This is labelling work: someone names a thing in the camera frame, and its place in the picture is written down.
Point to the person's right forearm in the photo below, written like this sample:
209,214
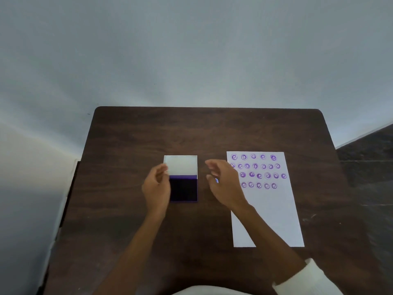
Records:
267,242

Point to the white sleeve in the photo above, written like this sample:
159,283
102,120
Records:
310,279

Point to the person's right hand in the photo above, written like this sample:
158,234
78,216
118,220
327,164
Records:
228,188

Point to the person's left hand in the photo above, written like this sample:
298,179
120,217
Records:
156,193

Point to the person's right thumb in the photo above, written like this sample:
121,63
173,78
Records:
210,178

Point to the white shirt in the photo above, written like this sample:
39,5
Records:
208,291

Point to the white paper with purple stamps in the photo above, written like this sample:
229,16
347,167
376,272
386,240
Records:
270,211

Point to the person's left forearm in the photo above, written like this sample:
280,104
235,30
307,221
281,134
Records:
135,251

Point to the person's left thumb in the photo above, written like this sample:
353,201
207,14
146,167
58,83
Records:
162,178

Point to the dark wooden table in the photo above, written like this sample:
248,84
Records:
196,132

